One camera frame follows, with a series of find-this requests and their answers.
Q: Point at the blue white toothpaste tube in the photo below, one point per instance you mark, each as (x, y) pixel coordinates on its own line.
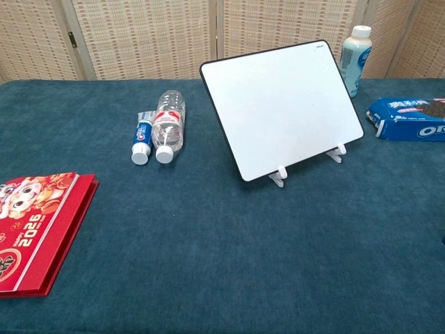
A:
(142, 135)

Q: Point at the dark blue tablecloth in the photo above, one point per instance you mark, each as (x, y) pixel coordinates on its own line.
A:
(208, 250)

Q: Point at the white plastic board stand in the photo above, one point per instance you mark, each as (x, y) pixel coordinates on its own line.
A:
(280, 174)

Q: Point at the clear plastic water bottle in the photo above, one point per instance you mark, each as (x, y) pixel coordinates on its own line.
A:
(168, 128)

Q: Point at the red 2026 desk calendar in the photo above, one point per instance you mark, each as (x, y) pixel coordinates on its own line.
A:
(38, 229)

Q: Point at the white tablet board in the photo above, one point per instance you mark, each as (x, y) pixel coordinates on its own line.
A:
(278, 111)

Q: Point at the woven bamboo folding screen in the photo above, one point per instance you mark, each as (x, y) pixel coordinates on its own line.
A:
(146, 38)

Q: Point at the dark metal screen hinge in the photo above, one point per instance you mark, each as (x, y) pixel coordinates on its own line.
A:
(72, 39)

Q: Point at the white blue drink bottle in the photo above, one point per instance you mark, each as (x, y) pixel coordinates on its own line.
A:
(354, 59)

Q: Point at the blue Oreo cookie box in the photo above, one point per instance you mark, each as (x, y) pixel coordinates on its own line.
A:
(410, 120)

